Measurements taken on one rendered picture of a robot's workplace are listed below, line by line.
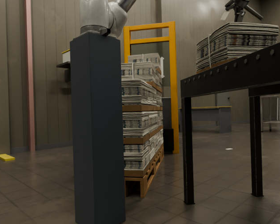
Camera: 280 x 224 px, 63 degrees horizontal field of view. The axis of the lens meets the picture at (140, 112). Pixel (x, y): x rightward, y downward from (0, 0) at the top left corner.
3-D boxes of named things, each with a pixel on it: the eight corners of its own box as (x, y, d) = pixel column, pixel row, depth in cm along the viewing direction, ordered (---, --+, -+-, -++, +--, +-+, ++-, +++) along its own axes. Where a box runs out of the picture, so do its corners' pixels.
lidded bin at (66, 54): (82, 68, 433) (82, 56, 433) (92, 65, 409) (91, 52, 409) (62, 65, 405) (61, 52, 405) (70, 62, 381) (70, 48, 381)
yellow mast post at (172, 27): (172, 153, 323) (168, 21, 323) (173, 152, 332) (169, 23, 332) (178, 153, 322) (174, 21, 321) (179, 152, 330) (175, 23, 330)
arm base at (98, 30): (94, 30, 111) (93, 18, 111) (71, 41, 127) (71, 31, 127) (122, 38, 124) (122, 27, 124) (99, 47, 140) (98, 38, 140)
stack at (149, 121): (92, 196, 166) (88, 81, 166) (130, 161, 281) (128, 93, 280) (145, 198, 159) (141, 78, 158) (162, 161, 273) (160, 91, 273)
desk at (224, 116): (191, 130, 691) (191, 107, 691) (232, 131, 602) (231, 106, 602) (178, 131, 646) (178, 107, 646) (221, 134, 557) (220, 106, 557)
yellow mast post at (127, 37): (126, 153, 336) (123, 26, 336) (128, 151, 345) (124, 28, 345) (133, 153, 335) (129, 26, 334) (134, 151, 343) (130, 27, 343)
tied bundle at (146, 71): (114, 88, 222) (113, 64, 222) (121, 90, 251) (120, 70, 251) (153, 86, 215) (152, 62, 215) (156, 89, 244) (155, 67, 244)
